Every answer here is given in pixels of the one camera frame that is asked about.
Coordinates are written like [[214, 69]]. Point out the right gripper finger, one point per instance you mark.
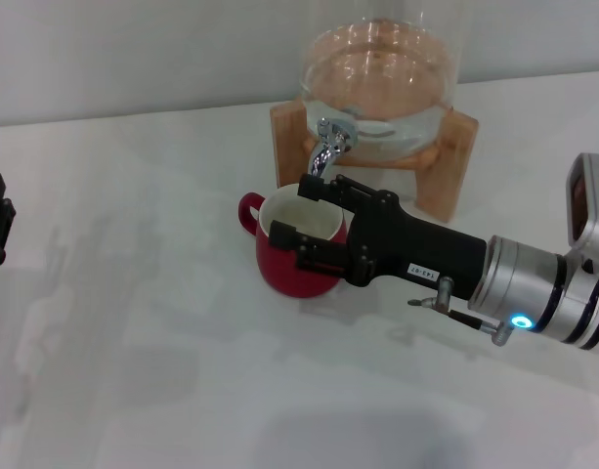
[[338, 193], [318, 251]]

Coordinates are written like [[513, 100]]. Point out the chrome faucet tap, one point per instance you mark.
[[323, 154]]

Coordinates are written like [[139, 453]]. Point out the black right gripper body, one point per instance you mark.
[[416, 249]]

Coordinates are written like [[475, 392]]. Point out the wooden dispenser stand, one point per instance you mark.
[[286, 146]]

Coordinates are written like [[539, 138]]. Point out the glass water dispenser jar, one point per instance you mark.
[[377, 63]]

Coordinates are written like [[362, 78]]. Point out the red ceramic cup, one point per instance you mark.
[[284, 278]]

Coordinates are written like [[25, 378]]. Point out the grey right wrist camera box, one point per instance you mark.
[[592, 205]]

